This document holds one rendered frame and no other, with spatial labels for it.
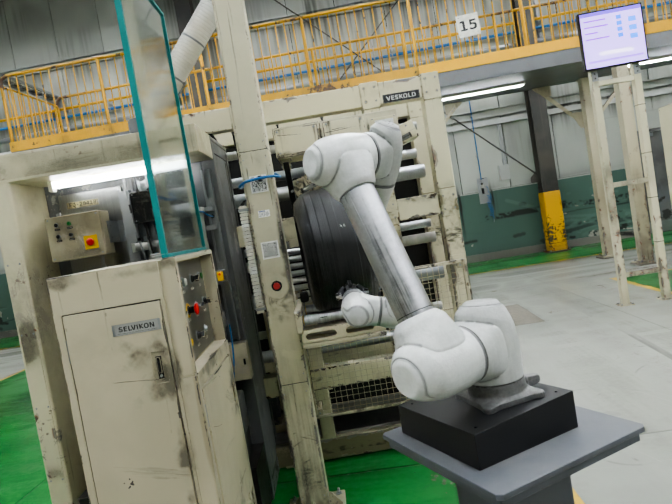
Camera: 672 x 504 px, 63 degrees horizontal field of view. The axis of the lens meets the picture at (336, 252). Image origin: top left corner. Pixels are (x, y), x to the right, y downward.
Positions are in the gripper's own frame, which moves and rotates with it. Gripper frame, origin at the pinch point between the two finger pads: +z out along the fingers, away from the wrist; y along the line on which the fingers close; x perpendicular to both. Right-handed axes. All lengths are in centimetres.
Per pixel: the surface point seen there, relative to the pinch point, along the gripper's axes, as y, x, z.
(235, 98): 34, -82, 31
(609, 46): -292, -103, 327
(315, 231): 10.0, -23.4, 5.1
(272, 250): 30.2, -15.8, 21.7
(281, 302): 30.2, 7.1, 18.5
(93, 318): 80, -17, -50
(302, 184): 13, -39, 65
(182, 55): 59, -109, 63
